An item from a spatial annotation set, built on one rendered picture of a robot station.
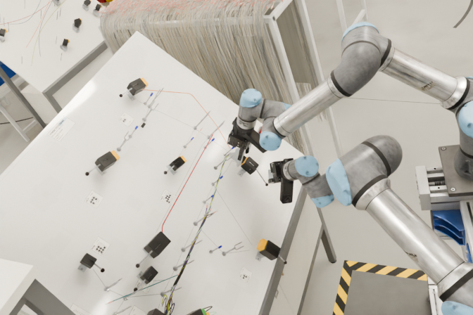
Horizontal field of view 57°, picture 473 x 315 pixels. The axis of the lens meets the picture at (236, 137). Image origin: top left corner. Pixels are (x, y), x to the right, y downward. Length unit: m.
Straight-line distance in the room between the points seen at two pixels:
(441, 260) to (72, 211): 1.11
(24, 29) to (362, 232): 3.47
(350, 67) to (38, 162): 1.06
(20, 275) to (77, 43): 3.87
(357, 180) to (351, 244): 1.75
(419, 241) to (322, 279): 1.70
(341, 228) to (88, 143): 1.83
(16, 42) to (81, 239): 3.22
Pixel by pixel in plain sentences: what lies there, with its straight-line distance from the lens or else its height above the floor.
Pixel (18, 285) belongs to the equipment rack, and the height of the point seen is 1.85.
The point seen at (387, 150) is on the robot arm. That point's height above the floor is 1.51.
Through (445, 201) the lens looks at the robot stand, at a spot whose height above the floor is 1.07.
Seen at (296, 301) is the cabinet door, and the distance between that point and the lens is 2.22.
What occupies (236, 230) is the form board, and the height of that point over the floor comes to 1.03.
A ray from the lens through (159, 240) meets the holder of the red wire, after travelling 1.50.
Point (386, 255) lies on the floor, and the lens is 2.82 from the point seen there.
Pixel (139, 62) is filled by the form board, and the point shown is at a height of 1.60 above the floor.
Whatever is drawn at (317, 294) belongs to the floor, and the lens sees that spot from 2.75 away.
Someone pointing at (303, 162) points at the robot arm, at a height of 1.31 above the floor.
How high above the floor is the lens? 2.35
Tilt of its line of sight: 37 degrees down
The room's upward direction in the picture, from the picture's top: 24 degrees counter-clockwise
